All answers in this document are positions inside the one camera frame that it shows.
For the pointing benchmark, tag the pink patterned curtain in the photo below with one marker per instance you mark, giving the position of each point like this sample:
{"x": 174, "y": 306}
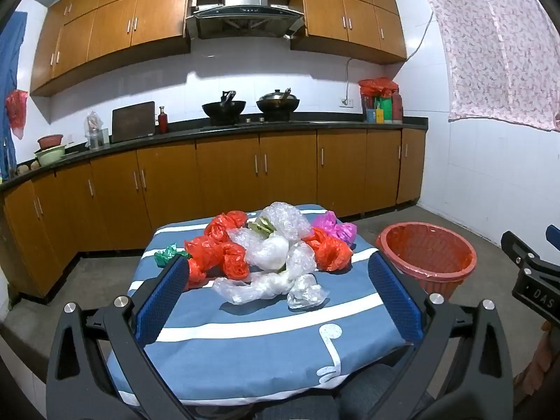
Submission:
{"x": 498, "y": 52}

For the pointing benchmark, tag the dark red container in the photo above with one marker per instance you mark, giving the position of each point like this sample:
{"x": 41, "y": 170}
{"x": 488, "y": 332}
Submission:
{"x": 397, "y": 107}

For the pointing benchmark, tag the wooden base cabinet row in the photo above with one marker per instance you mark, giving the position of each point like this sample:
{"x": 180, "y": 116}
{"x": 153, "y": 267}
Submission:
{"x": 227, "y": 175}

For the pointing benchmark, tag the green packet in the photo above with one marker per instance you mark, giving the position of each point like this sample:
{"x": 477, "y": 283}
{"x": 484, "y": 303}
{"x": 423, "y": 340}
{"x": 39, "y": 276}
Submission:
{"x": 386, "y": 109}

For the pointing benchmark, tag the white wall socket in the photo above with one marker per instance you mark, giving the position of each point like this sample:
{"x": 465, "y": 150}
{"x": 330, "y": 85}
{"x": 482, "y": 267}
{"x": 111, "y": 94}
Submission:
{"x": 346, "y": 102}

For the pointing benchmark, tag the large bubble wrap sheet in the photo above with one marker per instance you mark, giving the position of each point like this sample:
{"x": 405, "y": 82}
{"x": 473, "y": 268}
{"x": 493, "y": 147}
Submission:
{"x": 286, "y": 221}

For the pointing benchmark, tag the hanging blue cloth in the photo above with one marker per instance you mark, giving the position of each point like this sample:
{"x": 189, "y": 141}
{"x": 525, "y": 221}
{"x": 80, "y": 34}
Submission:
{"x": 11, "y": 61}

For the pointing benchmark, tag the pink plastic bag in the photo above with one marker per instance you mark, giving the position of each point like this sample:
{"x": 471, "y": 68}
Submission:
{"x": 332, "y": 227}

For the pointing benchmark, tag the black gas hob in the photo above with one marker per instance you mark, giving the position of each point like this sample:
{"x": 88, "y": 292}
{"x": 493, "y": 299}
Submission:
{"x": 280, "y": 123}

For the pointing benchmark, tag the dark wooden cutting board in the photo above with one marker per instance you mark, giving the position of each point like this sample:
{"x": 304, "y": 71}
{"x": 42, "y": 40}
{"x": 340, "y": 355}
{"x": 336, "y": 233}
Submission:
{"x": 133, "y": 122}

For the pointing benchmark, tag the red bottle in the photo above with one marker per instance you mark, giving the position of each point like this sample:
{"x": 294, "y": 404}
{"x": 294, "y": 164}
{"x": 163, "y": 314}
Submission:
{"x": 162, "y": 122}

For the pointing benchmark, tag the person's right hand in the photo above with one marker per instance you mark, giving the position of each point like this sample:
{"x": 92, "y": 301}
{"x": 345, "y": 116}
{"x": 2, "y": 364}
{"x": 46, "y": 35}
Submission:
{"x": 549, "y": 350}

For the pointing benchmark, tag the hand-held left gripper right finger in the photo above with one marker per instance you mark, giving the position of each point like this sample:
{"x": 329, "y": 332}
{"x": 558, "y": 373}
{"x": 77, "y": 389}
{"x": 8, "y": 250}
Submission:
{"x": 396, "y": 297}

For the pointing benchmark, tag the dark green plastic bag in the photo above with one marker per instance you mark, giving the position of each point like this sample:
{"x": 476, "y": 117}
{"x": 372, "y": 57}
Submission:
{"x": 168, "y": 256}

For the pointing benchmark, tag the white plastic bag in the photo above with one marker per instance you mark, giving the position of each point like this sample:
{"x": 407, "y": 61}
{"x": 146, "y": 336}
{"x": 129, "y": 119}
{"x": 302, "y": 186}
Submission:
{"x": 267, "y": 251}

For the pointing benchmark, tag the hanging red plastic bag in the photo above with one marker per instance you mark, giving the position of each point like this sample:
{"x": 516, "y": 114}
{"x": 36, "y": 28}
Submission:
{"x": 16, "y": 111}

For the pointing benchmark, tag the black kitchen countertop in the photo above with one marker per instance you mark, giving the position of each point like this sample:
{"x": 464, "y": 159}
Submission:
{"x": 341, "y": 125}

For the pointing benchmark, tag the green basin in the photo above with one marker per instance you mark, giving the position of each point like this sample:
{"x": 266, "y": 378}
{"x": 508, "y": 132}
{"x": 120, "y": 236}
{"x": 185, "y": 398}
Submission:
{"x": 50, "y": 155}

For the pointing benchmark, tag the red plastic basket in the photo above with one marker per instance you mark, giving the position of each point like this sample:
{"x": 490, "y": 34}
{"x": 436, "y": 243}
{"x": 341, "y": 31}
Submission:
{"x": 420, "y": 249}

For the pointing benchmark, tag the light green plastic bag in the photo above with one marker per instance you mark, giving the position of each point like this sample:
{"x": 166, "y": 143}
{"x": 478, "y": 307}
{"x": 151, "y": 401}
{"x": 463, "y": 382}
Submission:
{"x": 260, "y": 226}

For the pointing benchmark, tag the glass jar with plastic bag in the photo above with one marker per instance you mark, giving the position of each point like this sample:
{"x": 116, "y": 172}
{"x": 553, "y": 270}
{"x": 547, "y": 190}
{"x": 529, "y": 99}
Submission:
{"x": 94, "y": 133}

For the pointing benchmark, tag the red bag over containers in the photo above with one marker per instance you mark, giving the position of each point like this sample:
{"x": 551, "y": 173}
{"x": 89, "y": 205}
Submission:
{"x": 378, "y": 86}

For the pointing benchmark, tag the small red plastic bag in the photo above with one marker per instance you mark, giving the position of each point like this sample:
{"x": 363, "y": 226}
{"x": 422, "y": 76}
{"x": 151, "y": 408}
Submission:
{"x": 235, "y": 262}

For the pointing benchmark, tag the brown basin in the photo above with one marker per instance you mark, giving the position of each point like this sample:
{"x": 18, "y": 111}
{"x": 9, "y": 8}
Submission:
{"x": 50, "y": 141}

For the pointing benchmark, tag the blue striped table cloth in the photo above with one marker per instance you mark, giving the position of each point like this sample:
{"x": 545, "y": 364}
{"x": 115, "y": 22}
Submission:
{"x": 262, "y": 337}

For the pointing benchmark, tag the black wok with lid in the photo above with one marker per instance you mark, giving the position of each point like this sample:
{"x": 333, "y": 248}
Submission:
{"x": 278, "y": 104}

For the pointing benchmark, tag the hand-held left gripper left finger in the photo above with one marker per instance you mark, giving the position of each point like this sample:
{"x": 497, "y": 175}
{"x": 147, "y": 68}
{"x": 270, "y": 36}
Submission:
{"x": 162, "y": 297}

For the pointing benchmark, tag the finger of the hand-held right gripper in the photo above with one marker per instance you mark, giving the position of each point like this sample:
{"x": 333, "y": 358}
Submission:
{"x": 554, "y": 232}
{"x": 518, "y": 247}

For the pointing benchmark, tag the clear plastic bag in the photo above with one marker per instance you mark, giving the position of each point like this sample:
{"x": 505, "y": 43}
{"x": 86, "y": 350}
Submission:
{"x": 245, "y": 288}
{"x": 306, "y": 293}
{"x": 302, "y": 260}

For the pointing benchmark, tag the dark grey cloth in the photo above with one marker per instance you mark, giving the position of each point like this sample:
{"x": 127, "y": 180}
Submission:
{"x": 372, "y": 389}

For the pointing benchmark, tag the wooden wall cabinet unit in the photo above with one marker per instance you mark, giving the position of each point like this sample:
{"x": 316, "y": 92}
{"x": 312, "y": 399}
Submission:
{"x": 113, "y": 26}
{"x": 350, "y": 17}

